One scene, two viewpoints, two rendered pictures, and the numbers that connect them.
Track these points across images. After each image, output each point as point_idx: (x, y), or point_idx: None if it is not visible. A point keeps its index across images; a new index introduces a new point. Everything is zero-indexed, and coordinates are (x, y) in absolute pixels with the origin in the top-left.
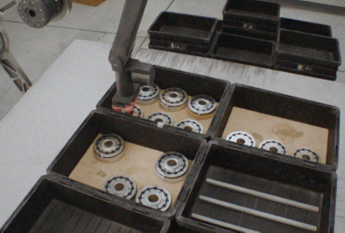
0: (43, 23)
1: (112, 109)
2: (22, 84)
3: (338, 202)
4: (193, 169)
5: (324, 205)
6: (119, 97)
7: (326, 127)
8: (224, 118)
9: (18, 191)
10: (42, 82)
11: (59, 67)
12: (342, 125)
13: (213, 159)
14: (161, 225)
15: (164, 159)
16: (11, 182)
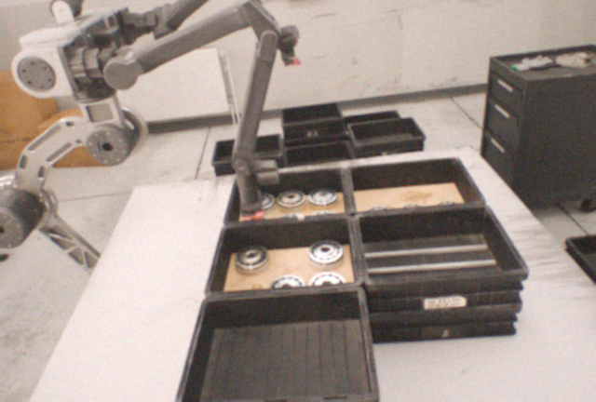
0: (125, 155)
1: None
2: (84, 254)
3: None
4: (354, 241)
5: (491, 238)
6: (248, 206)
7: (451, 181)
8: None
9: (151, 356)
10: (118, 239)
11: (131, 218)
12: None
13: (361, 235)
14: (354, 298)
15: (316, 249)
16: (134, 350)
